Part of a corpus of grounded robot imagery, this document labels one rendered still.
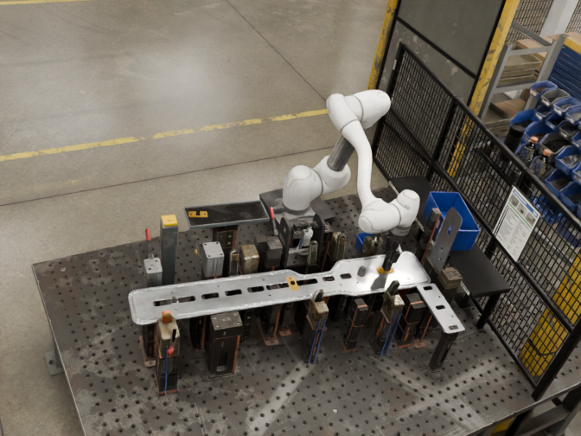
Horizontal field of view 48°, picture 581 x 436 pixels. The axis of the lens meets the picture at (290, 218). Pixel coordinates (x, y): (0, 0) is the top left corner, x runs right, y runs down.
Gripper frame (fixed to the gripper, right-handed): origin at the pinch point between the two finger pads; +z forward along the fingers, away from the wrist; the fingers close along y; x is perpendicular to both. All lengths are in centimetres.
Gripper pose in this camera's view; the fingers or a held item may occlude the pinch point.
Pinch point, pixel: (387, 263)
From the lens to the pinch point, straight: 306.7
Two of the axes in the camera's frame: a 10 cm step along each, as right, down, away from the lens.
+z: -1.4, 7.6, 6.3
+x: 9.4, -1.0, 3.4
